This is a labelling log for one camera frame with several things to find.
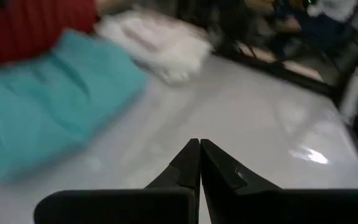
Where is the teal garment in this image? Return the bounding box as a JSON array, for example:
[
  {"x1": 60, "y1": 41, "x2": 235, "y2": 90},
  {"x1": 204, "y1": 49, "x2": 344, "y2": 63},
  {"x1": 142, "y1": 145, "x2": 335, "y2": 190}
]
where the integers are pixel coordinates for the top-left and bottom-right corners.
[{"x1": 0, "y1": 29, "x2": 149, "y2": 182}]

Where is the red plastic laundry bin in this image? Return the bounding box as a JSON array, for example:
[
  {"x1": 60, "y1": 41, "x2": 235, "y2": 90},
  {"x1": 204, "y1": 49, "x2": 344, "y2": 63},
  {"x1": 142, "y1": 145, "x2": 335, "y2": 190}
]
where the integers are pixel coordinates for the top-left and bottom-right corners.
[{"x1": 0, "y1": 0, "x2": 99, "y2": 73}]

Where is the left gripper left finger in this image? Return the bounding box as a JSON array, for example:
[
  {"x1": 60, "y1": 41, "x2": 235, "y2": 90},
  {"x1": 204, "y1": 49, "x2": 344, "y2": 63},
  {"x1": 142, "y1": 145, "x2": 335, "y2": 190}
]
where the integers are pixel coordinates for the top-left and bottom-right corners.
[{"x1": 33, "y1": 138, "x2": 201, "y2": 224}]

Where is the person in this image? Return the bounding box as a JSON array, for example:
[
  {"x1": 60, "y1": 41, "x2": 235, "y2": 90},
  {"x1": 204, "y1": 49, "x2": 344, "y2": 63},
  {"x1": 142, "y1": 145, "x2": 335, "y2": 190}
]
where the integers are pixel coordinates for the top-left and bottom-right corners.
[{"x1": 273, "y1": 0, "x2": 358, "y2": 52}]

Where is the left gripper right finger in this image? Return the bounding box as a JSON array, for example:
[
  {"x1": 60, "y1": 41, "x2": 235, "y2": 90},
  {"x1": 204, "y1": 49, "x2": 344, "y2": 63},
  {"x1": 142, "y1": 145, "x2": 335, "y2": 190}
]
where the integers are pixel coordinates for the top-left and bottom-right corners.
[{"x1": 200, "y1": 138, "x2": 358, "y2": 224}]

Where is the white knitted garment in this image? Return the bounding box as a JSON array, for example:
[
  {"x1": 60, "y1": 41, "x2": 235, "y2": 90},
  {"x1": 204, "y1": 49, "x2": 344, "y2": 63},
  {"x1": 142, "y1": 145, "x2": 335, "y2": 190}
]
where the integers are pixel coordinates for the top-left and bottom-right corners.
[{"x1": 94, "y1": 9, "x2": 214, "y2": 85}]

